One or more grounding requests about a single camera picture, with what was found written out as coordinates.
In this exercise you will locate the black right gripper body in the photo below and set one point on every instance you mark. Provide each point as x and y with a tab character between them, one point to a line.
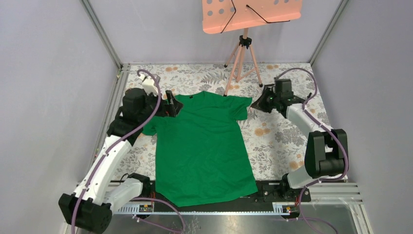
277	97

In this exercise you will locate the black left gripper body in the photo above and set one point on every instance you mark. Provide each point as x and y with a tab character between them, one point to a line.
160	111

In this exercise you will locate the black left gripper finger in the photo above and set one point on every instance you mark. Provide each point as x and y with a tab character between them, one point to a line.
173	109
170	98

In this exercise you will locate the green t-shirt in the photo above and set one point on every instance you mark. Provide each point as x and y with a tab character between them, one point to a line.
200	155

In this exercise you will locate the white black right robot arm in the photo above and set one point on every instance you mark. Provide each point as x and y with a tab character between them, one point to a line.
326	151

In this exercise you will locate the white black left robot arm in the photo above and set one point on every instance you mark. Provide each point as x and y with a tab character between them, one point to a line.
90	206

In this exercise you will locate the floral table mat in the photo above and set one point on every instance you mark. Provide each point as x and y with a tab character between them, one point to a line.
275	146

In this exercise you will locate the pink music stand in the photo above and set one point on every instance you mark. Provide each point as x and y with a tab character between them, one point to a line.
221	16

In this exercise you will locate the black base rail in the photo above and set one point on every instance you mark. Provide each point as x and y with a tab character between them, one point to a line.
271	198

